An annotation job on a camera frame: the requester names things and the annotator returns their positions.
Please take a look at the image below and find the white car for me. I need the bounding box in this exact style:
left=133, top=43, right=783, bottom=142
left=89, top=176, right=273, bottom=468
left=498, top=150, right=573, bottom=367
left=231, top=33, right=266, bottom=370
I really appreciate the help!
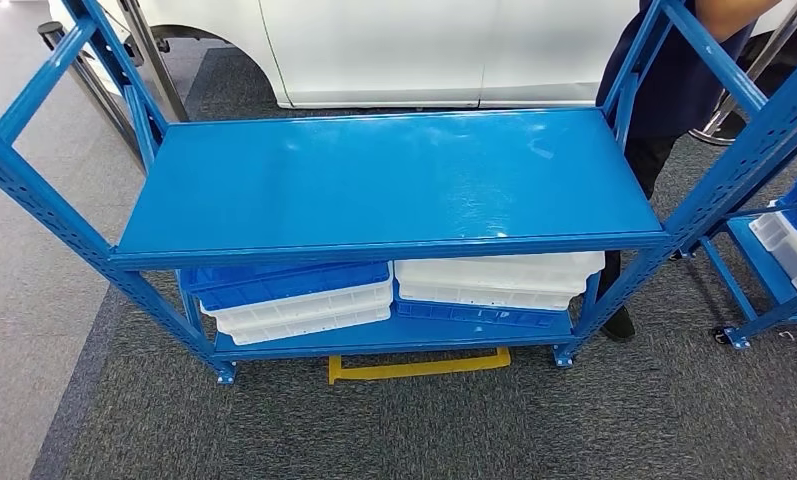
left=46, top=0, right=797, bottom=111

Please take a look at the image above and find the blue plastic tray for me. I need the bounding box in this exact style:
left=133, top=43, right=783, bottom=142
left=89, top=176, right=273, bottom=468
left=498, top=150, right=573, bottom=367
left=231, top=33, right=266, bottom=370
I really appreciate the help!
left=179, top=260, right=392, bottom=313
left=395, top=281, right=573, bottom=331

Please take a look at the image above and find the person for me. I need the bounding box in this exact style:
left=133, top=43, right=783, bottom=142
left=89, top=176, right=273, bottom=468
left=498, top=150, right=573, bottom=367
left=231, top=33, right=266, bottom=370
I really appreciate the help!
left=595, top=0, right=784, bottom=343

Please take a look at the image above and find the blue metal shelf rack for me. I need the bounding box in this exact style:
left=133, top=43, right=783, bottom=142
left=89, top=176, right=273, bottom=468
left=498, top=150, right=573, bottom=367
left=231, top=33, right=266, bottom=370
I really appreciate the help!
left=676, top=173, right=797, bottom=351
left=0, top=0, right=797, bottom=387

